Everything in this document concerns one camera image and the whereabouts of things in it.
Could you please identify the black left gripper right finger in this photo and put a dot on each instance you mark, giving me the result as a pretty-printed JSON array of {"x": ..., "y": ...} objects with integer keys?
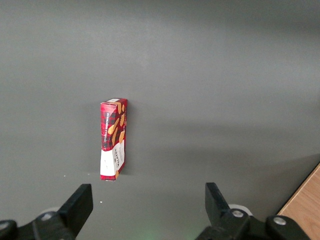
[{"x": 222, "y": 217}]

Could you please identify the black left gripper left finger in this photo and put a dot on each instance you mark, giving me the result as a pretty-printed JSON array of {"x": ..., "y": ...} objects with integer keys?
[{"x": 75, "y": 212}]

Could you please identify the wooden drawer cabinet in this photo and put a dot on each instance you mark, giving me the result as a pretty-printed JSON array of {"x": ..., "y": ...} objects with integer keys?
[{"x": 303, "y": 210}]

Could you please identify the red tartan shortbread box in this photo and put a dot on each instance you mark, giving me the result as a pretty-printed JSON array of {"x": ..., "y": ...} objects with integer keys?
[{"x": 112, "y": 140}]

